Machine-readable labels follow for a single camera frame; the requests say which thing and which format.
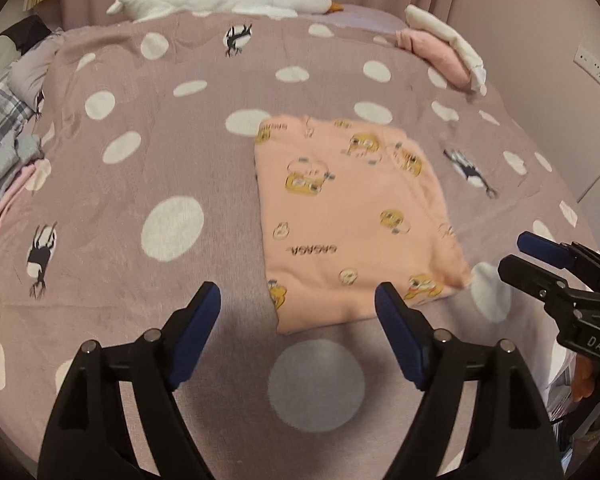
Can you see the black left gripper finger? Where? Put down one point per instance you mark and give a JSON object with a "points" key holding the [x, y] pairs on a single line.
{"points": [[532, 279], [543, 249]]}

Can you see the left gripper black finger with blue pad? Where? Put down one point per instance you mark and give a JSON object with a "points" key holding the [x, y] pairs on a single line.
{"points": [[509, 437], [87, 436]]}

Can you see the pink cartoon print shirt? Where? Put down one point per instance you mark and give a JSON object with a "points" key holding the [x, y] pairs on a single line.
{"points": [[344, 206]]}

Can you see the person's right hand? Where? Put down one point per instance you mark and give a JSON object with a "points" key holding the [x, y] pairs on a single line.
{"points": [[584, 379]]}

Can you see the folded pink garment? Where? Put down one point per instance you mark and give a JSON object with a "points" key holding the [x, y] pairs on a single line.
{"points": [[438, 53]]}

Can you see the pink garment in pile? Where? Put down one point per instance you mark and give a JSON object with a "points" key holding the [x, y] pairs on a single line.
{"points": [[30, 178]]}

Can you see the folded white garment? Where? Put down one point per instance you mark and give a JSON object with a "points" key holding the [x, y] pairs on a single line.
{"points": [[420, 19]]}

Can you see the grey garment pile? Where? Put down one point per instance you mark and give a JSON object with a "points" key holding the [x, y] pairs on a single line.
{"points": [[17, 149]]}

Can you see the white wall power strip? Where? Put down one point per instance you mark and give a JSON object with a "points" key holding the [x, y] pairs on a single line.
{"points": [[588, 62]]}

